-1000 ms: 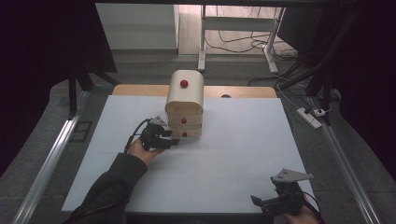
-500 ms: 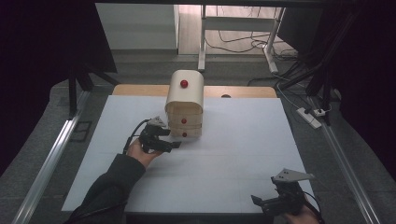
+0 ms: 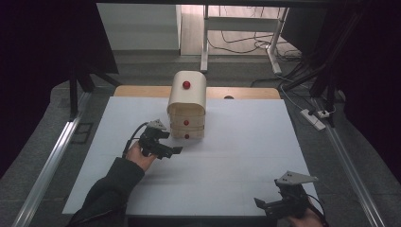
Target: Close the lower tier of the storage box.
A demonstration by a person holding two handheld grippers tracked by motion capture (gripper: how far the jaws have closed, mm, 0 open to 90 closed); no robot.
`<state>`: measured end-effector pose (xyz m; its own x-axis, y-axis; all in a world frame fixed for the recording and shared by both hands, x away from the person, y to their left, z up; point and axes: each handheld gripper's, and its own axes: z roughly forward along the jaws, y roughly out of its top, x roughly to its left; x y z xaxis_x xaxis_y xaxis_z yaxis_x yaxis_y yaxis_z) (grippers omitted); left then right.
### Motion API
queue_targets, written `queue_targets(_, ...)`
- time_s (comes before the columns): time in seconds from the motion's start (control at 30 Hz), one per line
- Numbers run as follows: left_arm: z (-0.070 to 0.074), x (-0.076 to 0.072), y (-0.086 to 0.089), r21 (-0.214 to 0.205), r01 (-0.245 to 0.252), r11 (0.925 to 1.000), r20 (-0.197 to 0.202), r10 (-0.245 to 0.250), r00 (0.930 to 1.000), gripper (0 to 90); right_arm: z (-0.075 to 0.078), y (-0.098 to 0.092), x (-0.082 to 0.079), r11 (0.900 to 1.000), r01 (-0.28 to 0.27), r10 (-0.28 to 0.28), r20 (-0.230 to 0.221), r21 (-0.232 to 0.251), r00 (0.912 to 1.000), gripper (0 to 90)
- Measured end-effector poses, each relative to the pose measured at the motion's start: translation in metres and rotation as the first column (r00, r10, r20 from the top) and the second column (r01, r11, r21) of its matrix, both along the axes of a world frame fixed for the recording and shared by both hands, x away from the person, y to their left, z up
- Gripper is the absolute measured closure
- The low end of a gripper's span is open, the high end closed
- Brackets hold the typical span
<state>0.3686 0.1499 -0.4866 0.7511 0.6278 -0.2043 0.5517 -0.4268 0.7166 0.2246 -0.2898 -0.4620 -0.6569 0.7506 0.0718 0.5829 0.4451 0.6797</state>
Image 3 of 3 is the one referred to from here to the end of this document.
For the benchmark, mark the aluminium floor rail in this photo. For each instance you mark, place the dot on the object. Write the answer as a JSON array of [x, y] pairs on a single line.
[[350, 167], [50, 167]]

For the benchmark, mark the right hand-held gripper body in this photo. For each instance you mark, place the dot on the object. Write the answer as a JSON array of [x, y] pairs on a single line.
[[293, 197]]

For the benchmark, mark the person's right hand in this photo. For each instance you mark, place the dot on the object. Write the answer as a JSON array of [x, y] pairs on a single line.
[[304, 221]]

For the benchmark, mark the white paper sheet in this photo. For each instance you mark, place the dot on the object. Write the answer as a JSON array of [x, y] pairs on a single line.
[[246, 142]]

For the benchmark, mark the white plug adapter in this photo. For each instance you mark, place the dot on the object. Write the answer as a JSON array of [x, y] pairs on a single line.
[[323, 113]]

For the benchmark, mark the person's left hand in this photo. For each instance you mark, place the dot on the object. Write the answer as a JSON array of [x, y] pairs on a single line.
[[138, 159]]

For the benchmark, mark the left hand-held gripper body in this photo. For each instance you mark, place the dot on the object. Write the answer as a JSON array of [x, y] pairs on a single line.
[[151, 142]]

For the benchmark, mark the white power strip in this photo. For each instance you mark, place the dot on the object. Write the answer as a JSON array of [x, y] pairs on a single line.
[[312, 119]]

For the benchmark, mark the black metal stand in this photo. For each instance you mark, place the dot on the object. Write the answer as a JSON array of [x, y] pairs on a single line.
[[331, 85], [74, 91]]

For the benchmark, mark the wooden table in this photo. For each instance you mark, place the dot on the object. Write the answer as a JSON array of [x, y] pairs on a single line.
[[142, 91]]

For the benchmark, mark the white desk frame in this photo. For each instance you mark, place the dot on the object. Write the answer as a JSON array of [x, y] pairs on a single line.
[[205, 47]]

